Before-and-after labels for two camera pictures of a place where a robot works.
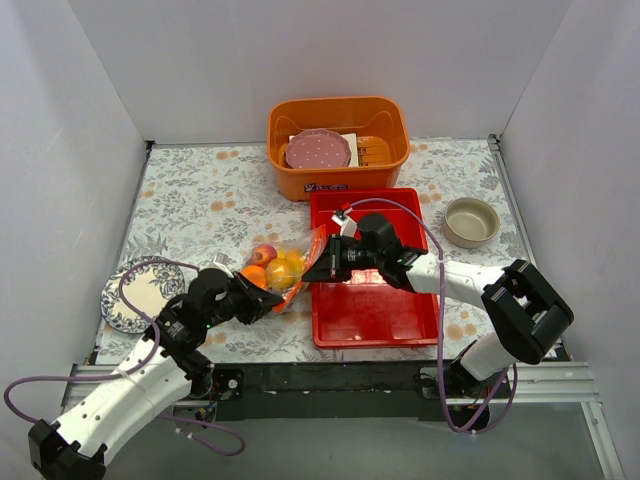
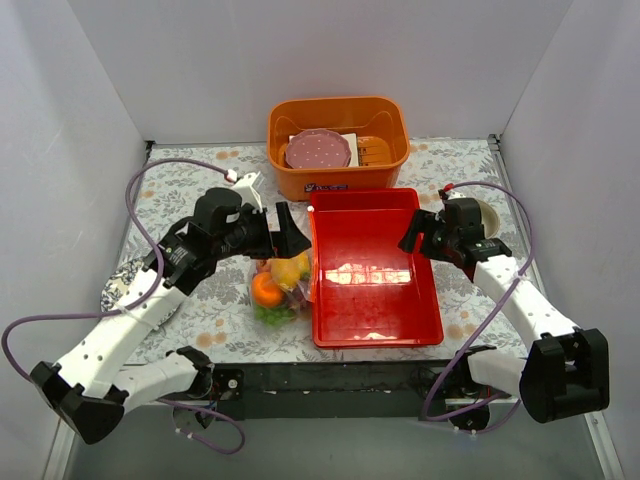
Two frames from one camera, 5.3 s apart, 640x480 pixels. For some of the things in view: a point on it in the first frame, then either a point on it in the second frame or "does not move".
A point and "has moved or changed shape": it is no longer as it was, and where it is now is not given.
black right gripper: [335, 256] → [428, 236]
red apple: [262, 255] has moved or changed shape
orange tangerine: [256, 274] has moved or changed shape
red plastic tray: [369, 311] does not move
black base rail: [332, 392] does not move
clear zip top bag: [279, 264] has moved or changed shape
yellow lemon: [283, 273] has moved or changed shape
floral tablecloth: [206, 206] does not move
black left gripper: [245, 298] → [270, 235]
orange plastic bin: [381, 126] does not move
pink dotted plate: [317, 148] does not move
